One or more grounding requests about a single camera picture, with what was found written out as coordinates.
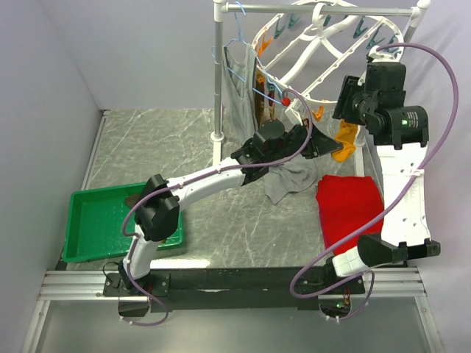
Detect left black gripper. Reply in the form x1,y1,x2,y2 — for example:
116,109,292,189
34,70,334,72
267,120,343,165

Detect white clip sock hanger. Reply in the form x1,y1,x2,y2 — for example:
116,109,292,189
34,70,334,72
257,1,408,106

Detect brown knit sock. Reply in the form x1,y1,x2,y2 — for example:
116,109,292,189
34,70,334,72
124,194,139,209

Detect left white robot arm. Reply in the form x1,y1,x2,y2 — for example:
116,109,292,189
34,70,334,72
118,120,341,296

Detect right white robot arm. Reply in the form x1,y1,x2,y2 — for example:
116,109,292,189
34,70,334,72
323,62,441,293

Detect grey tank top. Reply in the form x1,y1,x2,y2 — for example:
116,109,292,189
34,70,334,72
224,53,318,204

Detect red folded cloth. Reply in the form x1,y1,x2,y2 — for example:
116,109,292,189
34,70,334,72
316,175,384,247

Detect white clothes rack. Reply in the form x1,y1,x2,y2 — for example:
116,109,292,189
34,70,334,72
210,0,431,163

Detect black base beam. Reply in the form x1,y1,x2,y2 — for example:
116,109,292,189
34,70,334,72
102,266,366,311

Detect green plastic tray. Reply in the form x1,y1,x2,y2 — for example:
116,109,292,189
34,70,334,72
60,182,184,263

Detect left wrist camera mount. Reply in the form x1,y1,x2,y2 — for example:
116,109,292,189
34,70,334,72
281,96,310,125

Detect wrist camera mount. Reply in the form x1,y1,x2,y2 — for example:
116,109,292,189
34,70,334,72
366,46,399,63
281,96,310,125

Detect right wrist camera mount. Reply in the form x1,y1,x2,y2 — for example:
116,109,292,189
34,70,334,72
366,46,399,63

